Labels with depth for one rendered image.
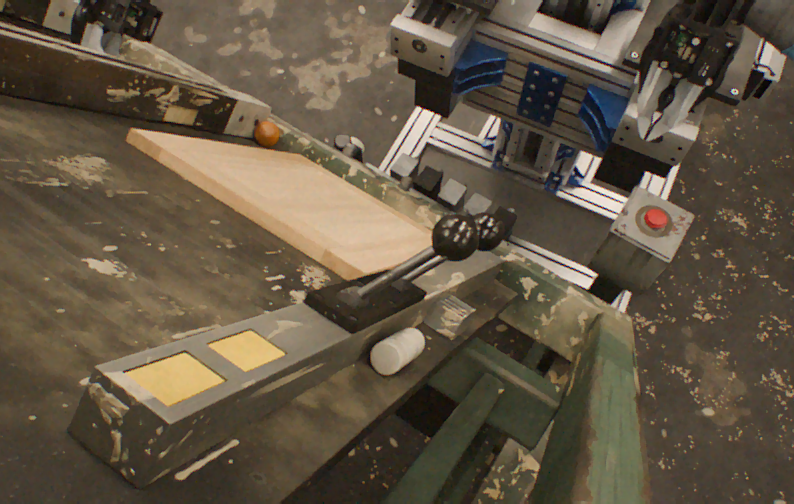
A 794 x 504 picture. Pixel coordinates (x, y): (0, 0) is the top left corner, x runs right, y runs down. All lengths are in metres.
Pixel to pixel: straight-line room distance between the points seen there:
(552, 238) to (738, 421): 0.78
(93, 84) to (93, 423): 0.71
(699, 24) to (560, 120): 0.89
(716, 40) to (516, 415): 0.50
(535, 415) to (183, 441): 0.62
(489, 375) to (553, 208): 1.26
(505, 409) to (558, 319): 0.35
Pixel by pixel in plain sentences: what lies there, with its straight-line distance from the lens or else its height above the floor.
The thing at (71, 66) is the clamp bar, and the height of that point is 1.33.
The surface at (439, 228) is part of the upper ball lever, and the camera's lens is 0.51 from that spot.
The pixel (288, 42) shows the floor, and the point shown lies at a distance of 2.78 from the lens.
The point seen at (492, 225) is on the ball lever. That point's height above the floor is 1.45.
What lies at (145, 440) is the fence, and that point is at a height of 1.67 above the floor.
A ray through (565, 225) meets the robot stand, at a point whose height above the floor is 0.21.
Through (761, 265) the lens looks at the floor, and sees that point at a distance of 2.51.
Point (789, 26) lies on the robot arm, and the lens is 1.26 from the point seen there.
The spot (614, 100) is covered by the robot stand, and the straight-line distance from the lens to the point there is 1.47.
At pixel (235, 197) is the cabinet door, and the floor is 1.29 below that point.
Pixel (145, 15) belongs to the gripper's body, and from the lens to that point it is 1.10.
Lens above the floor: 1.99
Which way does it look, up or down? 64 degrees down
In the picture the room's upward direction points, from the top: straight up
